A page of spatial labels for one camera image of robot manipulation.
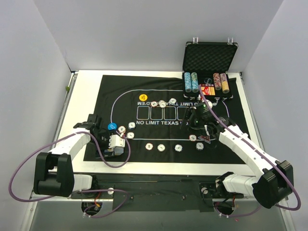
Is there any red chip row in case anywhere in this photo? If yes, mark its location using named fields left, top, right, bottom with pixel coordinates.
left=213, top=73, right=222, bottom=90

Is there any grey white chip stack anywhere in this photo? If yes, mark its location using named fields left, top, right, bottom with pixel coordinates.
left=157, top=144, right=166, bottom=152

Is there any blue playing card deck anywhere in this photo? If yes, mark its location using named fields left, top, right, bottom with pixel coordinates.
left=100, top=147, right=124, bottom=158

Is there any blue round button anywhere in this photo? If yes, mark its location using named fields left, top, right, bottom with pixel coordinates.
left=107, top=123, right=117, bottom=131

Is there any blue chip row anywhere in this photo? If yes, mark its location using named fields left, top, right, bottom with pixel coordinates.
left=184, top=72, right=192, bottom=93
left=191, top=72, right=199, bottom=93

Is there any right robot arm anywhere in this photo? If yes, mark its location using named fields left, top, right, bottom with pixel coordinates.
left=184, top=102, right=294, bottom=208

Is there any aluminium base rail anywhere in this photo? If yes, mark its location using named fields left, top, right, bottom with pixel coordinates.
left=28, top=179, right=289, bottom=203

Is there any blue chip row left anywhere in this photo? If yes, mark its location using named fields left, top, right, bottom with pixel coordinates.
left=184, top=72, right=192, bottom=93

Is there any grey white single chip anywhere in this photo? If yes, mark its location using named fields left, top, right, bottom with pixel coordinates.
left=126, top=132, right=134, bottom=139

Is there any black poker table mat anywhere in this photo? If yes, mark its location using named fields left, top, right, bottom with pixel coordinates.
left=94, top=76, right=242, bottom=164

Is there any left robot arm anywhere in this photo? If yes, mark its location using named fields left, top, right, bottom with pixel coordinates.
left=33, top=114, right=134, bottom=198

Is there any blue white chip stack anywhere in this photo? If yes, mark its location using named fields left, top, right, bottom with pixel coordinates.
left=174, top=144, right=183, bottom=152

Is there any red triangular dealer marker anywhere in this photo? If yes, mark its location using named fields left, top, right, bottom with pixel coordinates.
left=198, top=136, right=215, bottom=143

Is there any red orange card deck box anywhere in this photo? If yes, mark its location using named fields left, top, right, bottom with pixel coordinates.
left=201, top=86, right=216, bottom=96

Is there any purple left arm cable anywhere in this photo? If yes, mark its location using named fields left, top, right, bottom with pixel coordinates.
left=8, top=131, right=132, bottom=218

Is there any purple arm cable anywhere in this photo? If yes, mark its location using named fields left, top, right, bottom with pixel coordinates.
left=8, top=131, right=132, bottom=218
left=198, top=84, right=302, bottom=218

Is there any clear round button in case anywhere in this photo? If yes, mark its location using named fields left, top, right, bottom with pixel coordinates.
left=204, top=78, right=212, bottom=84

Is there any black poker chip case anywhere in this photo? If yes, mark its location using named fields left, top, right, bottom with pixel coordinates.
left=182, top=37, right=238, bottom=101

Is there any tan chip row in case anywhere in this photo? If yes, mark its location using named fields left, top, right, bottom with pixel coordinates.
left=219, top=73, right=230, bottom=94

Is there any red white chip stack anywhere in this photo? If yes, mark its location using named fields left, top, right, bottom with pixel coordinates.
left=145, top=143, right=154, bottom=150

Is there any yellow dealer button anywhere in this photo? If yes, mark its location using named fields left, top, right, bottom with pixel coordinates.
left=139, top=94, right=148, bottom=102

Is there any red white single chip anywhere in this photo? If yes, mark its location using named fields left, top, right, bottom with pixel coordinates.
left=118, top=126, right=126, bottom=133

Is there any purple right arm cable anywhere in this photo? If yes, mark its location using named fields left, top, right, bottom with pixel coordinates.
left=198, top=84, right=302, bottom=218

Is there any blue chip row right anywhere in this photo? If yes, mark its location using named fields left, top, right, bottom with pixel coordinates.
left=191, top=72, right=199, bottom=93

